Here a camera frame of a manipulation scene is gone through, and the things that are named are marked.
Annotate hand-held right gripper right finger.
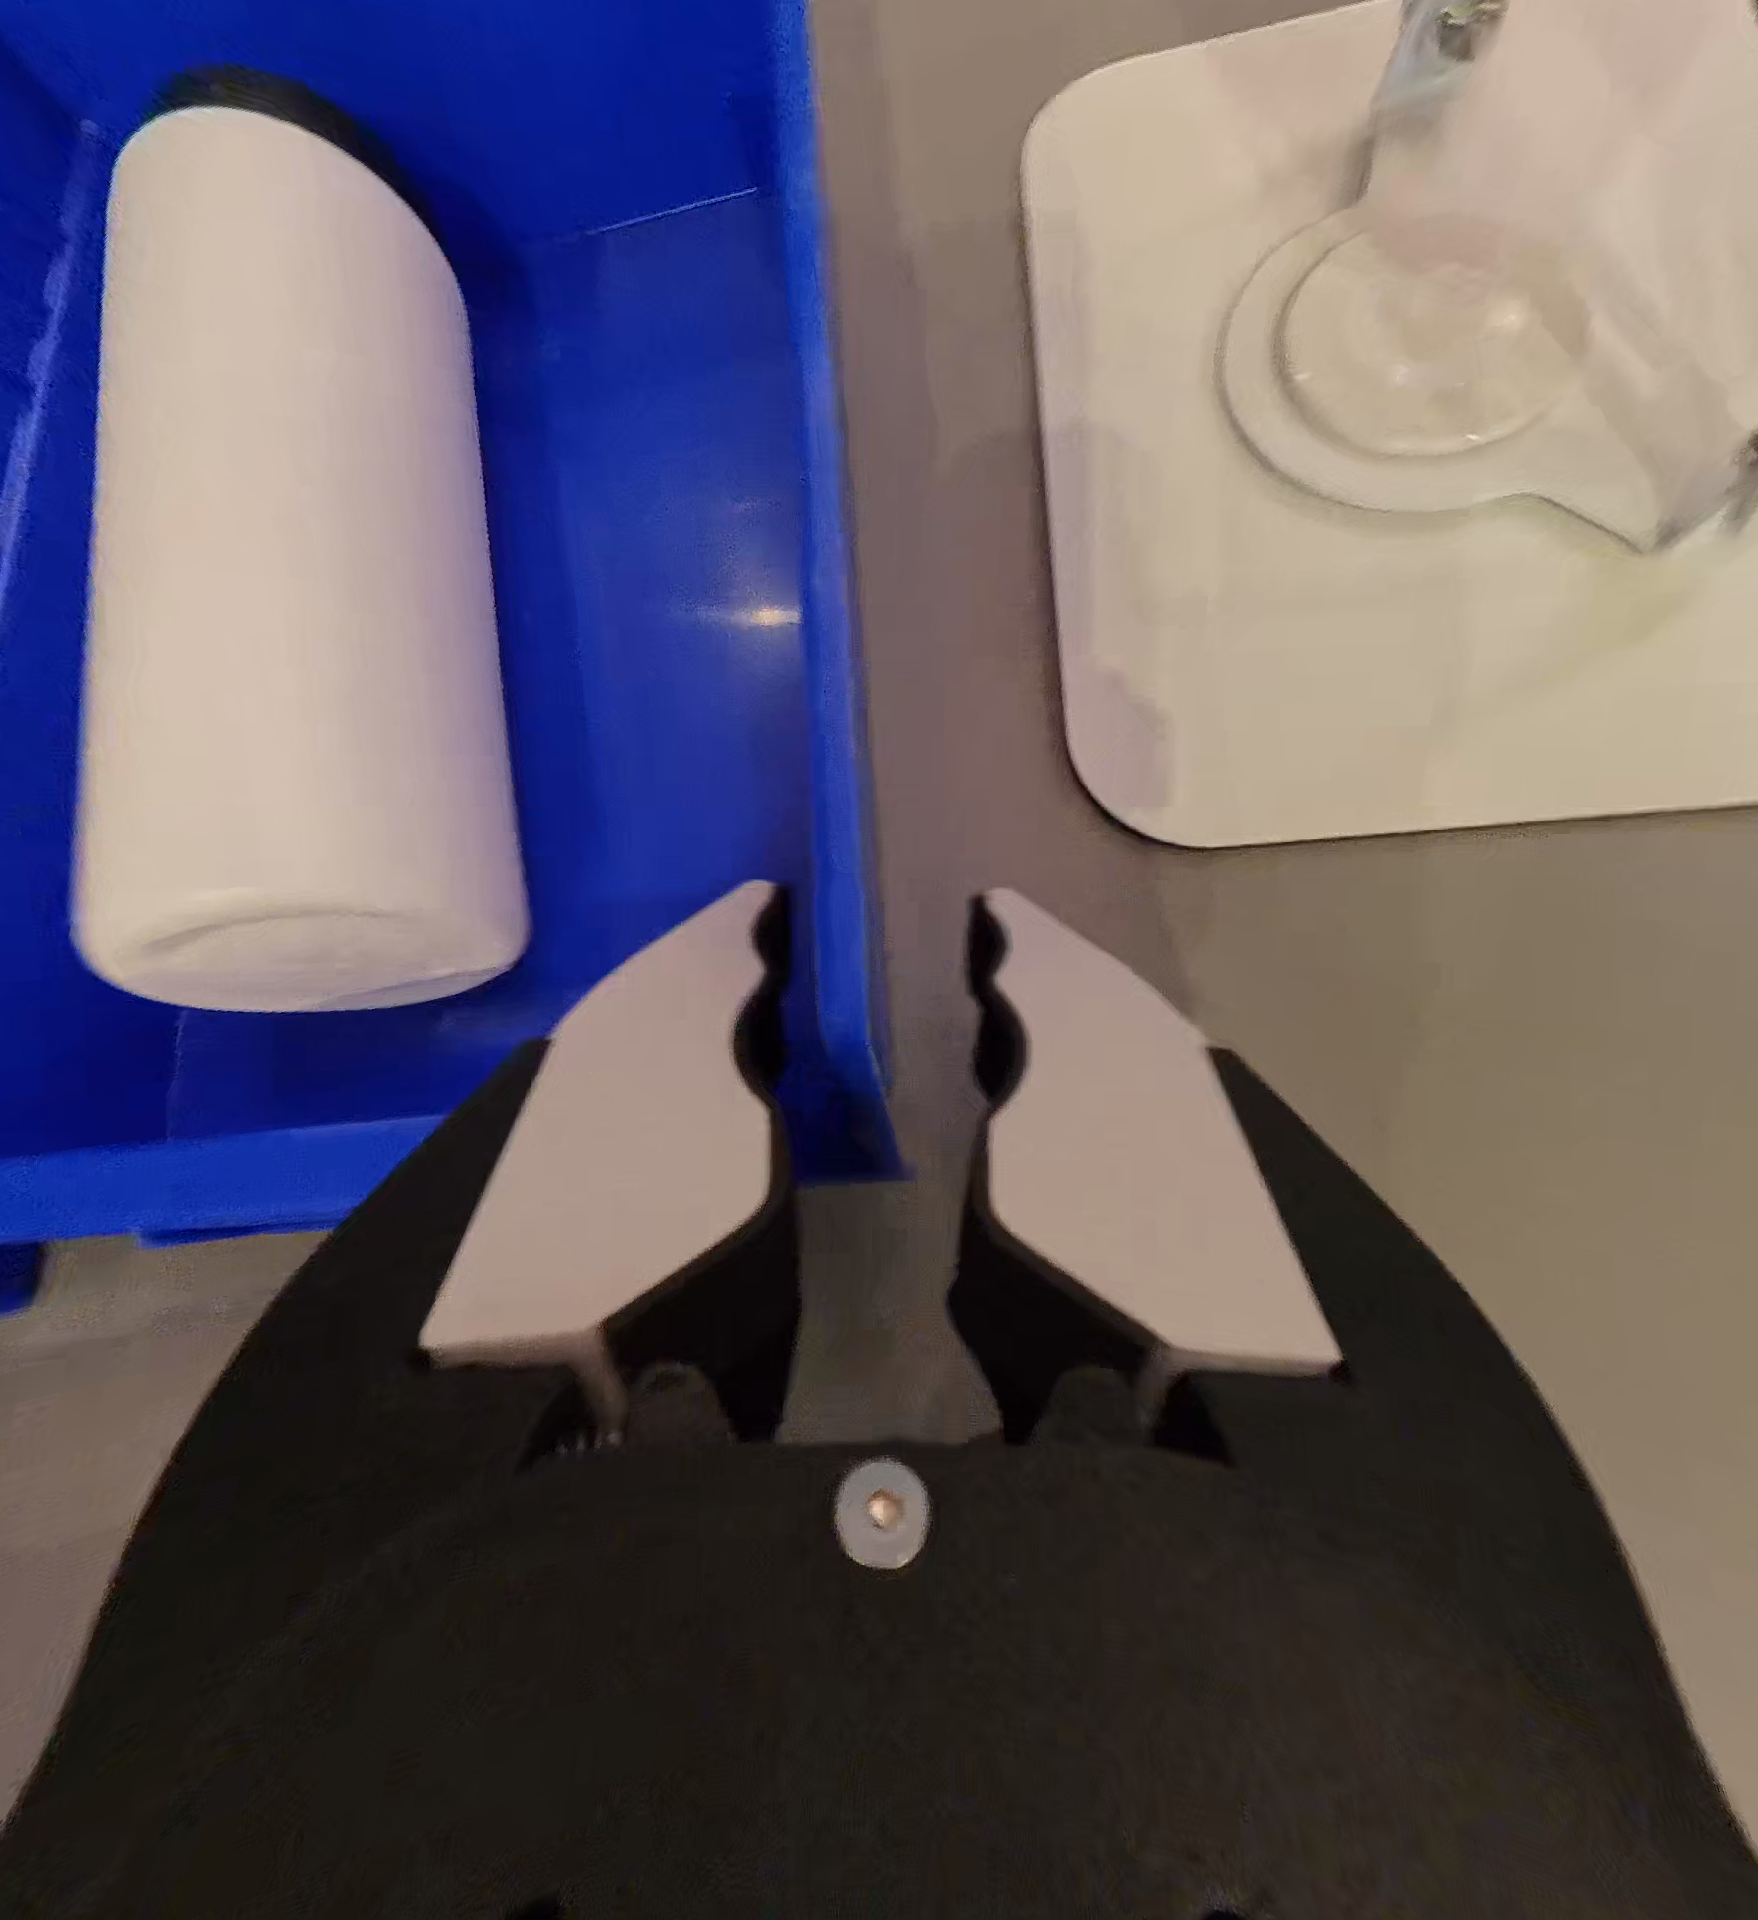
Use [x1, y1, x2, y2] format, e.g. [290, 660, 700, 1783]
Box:
[954, 889, 1343, 1454]

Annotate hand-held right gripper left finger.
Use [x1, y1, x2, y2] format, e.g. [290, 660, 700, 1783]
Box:
[416, 879, 795, 1439]

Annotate white bottle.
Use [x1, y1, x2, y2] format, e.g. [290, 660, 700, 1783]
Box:
[72, 64, 533, 1013]

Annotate blue plastic bin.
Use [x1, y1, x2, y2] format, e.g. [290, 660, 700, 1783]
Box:
[0, 0, 908, 1325]

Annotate black bottle lid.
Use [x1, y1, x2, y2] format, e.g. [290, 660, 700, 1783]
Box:
[146, 64, 389, 171]

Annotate clear round stand foot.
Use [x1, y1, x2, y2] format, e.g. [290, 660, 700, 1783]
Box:
[1219, 0, 1758, 559]

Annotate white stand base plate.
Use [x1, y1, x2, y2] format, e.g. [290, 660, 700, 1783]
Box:
[1022, 0, 1758, 849]

